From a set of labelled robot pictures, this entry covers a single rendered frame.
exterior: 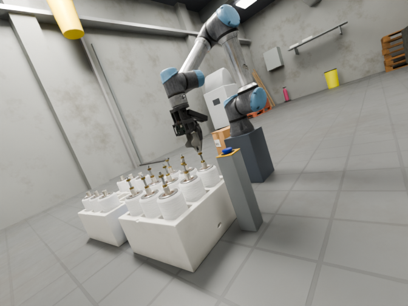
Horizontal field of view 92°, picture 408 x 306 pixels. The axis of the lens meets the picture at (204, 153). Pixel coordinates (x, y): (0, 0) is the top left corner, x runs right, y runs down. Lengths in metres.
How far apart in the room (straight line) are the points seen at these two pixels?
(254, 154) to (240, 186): 0.45
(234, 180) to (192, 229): 0.23
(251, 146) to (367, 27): 7.65
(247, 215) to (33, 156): 3.39
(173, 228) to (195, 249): 0.12
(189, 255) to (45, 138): 3.37
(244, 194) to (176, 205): 0.25
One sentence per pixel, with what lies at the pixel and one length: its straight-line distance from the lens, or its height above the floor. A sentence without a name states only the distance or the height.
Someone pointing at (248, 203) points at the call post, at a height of 0.12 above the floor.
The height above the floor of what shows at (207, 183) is 0.20.
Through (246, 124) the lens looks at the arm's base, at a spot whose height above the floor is 0.35.
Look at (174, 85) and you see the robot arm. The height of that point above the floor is 0.63.
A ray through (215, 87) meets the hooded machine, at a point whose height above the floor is 1.13.
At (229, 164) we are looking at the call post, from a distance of 0.71.
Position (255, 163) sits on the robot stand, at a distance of 1.17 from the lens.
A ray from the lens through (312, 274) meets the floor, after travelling 0.65.
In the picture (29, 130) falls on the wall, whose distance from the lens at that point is 3.84.
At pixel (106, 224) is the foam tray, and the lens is 1.16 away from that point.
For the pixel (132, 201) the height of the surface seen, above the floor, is 0.24.
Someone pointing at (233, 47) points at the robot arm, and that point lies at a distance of 1.12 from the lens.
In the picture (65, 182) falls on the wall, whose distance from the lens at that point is 3.80.
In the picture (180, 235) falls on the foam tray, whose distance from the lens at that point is 0.68.
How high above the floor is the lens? 0.46
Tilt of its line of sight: 9 degrees down
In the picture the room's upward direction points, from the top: 20 degrees counter-clockwise
